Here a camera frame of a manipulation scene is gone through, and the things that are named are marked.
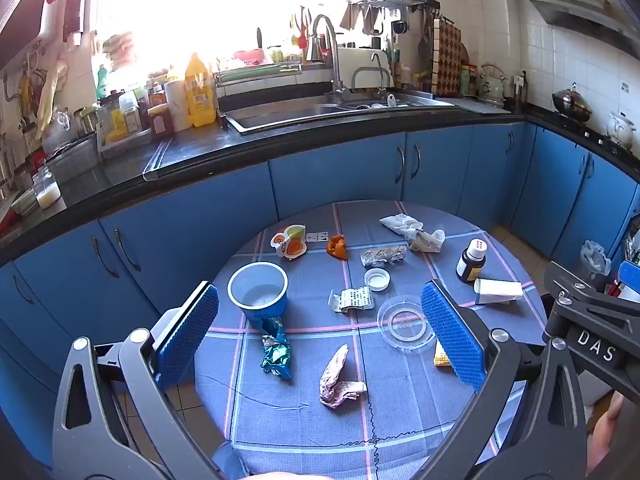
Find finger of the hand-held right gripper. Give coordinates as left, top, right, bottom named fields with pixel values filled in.
left=542, top=304, right=628, bottom=380
left=544, top=260, right=640, bottom=321

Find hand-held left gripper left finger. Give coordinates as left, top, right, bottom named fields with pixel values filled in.
left=52, top=280, right=226, bottom=480

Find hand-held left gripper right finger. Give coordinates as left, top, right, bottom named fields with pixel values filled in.
left=420, top=279, right=588, bottom=480

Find blue cup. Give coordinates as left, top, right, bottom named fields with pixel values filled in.
left=227, top=261, right=290, bottom=325

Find teal foil snack wrapper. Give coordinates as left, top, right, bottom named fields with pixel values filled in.
left=259, top=316, right=295, bottom=380

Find white plastic bin liner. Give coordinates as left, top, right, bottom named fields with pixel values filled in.
left=580, top=240, right=612, bottom=278

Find clear plastic lid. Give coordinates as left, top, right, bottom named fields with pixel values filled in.
left=376, top=295, right=435, bottom=356

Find small white carton box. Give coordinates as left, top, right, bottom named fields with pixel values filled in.
left=473, top=278, right=524, bottom=306

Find brown medicine bottle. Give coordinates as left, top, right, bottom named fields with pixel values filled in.
left=455, top=239, right=488, bottom=285

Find white bottle cap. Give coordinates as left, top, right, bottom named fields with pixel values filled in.
left=364, top=268, right=391, bottom=292

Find blue base cabinets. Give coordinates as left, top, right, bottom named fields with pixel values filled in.
left=0, top=120, right=640, bottom=461

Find white crumpled tissue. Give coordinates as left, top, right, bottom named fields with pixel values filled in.
left=379, top=213, right=423, bottom=236

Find pink crumpled wrapper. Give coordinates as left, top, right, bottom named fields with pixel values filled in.
left=319, top=344, right=368, bottom=407

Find orange green snack cup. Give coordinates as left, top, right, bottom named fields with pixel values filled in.
left=270, top=225, right=307, bottom=261

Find black thread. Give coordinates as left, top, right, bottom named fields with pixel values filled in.
left=345, top=385, right=416, bottom=476

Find blue plaid tablecloth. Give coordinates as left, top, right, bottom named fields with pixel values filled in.
left=192, top=201, right=551, bottom=480

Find white ceramic pot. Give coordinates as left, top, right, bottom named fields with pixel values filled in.
left=606, top=111, right=638, bottom=148

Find black kitchen countertop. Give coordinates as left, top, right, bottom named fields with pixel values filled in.
left=0, top=94, right=640, bottom=261

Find steel wok with lid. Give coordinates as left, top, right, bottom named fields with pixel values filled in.
left=551, top=87, right=596, bottom=123

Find glass jar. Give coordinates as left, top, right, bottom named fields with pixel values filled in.
left=32, top=167, right=62, bottom=210

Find clear plastic container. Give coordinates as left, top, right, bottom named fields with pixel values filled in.
left=45, top=135, right=98, bottom=181

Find group of condiment bottles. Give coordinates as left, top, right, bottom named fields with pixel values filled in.
left=95, top=85, right=176, bottom=146

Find paper towel roll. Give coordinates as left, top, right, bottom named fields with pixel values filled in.
left=164, top=79, right=193, bottom=133

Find steel sink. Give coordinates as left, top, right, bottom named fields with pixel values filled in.
left=222, top=91, right=456, bottom=133

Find pale green kettle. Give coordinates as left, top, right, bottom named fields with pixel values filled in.
left=479, top=63, right=508, bottom=103

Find yellow oil bottle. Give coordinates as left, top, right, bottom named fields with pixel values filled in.
left=184, top=52, right=218, bottom=128

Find green drying tray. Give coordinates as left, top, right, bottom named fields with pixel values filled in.
left=215, top=62, right=303, bottom=86

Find small steel faucet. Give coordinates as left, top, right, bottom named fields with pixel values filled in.
left=370, top=52, right=392, bottom=96

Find checkered cutting board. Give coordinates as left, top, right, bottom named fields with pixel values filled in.
left=432, top=17, right=463, bottom=98

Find steel range hood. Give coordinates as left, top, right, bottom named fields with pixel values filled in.
left=527, top=0, right=636, bottom=56

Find tall steel faucet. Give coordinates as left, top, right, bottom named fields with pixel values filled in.
left=306, top=14, right=347, bottom=106

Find hanging kitchen utensils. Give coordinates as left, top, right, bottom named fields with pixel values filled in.
left=287, top=7, right=308, bottom=53

